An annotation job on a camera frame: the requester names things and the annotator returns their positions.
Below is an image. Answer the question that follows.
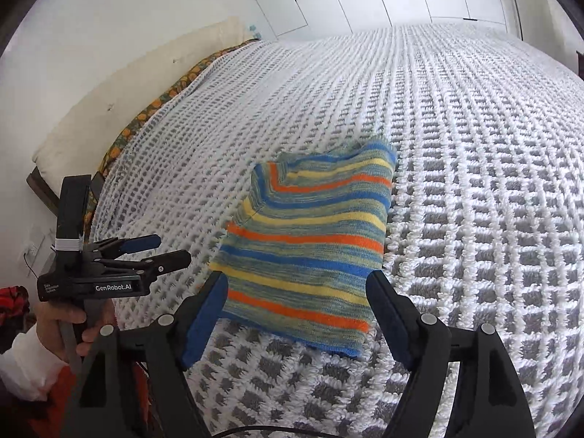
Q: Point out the cream headboard cushion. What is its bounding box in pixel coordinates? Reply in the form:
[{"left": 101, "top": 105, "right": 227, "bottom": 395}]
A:
[{"left": 32, "top": 16, "right": 256, "bottom": 192}]

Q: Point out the white grey checkered blanket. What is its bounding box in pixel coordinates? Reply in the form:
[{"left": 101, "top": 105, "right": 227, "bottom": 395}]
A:
[{"left": 89, "top": 23, "right": 584, "bottom": 438}]

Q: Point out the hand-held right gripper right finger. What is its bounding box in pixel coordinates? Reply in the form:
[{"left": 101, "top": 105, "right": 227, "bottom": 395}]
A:
[{"left": 365, "top": 270, "right": 537, "bottom": 438}]

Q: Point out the dark wooden bed frame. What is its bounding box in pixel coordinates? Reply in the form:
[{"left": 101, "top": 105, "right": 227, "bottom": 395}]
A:
[{"left": 26, "top": 166, "right": 60, "bottom": 217}]

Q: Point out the striped knit sweater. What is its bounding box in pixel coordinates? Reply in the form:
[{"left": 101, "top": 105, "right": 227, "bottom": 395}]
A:
[{"left": 207, "top": 137, "right": 397, "bottom": 359}]

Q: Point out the green orange-print bed sheet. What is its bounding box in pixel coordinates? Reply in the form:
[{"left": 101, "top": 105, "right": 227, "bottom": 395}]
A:
[{"left": 89, "top": 39, "right": 261, "bottom": 220}]

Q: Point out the person's left hand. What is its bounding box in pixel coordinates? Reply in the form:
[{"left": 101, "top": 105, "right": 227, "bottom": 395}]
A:
[{"left": 34, "top": 301, "right": 117, "bottom": 362}]

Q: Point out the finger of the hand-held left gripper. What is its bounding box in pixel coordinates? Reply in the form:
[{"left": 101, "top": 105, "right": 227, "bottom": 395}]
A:
[
  {"left": 84, "top": 234, "right": 161, "bottom": 256},
  {"left": 93, "top": 250, "right": 192, "bottom": 279}
]

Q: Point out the red black patterned cloth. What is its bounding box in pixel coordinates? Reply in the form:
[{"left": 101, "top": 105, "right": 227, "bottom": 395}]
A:
[{"left": 0, "top": 285, "right": 30, "bottom": 354}]

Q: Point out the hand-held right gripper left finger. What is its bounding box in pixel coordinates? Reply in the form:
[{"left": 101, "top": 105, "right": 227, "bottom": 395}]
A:
[{"left": 61, "top": 270, "right": 229, "bottom": 438}]

